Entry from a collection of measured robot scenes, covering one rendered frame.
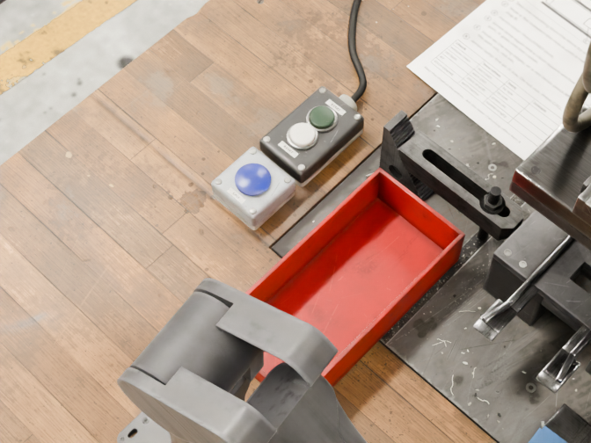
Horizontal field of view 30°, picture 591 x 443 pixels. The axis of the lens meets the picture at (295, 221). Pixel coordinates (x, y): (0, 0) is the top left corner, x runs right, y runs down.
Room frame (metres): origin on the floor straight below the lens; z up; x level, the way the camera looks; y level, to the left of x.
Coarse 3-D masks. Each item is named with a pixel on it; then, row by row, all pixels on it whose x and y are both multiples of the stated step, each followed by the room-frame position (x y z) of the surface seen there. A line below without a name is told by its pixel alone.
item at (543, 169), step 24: (552, 144) 0.53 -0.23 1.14; (576, 144) 0.52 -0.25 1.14; (528, 168) 0.50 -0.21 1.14; (552, 168) 0.50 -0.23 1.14; (576, 168) 0.50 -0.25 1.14; (528, 192) 0.49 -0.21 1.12; (552, 192) 0.48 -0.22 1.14; (576, 192) 0.47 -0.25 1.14; (552, 216) 0.47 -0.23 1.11; (576, 216) 0.45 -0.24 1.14; (576, 240) 0.45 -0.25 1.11
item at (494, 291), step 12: (492, 264) 0.49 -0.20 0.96; (492, 276) 0.49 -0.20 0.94; (504, 276) 0.48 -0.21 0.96; (576, 276) 0.51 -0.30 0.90; (588, 276) 0.48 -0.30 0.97; (492, 288) 0.49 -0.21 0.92; (504, 288) 0.48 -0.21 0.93; (516, 288) 0.47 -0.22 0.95; (504, 300) 0.48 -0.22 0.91; (540, 300) 0.45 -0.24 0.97; (528, 312) 0.46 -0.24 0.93; (540, 312) 0.46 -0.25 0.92; (552, 312) 0.44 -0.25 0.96; (528, 324) 0.45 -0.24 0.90; (576, 324) 0.42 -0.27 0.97; (588, 372) 0.40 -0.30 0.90
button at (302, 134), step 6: (294, 126) 0.69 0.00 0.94; (300, 126) 0.69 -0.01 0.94; (306, 126) 0.69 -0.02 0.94; (294, 132) 0.68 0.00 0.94; (300, 132) 0.68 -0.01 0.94; (306, 132) 0.68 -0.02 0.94; (312, 132) 0.68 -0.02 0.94; (294, 138) 0.67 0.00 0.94; (300, 138) 0.67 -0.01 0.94; (306, 138) 0.67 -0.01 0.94; (312, 138) 0.67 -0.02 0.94; (300, 144) 0.66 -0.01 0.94; (306, 144) 0.66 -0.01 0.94
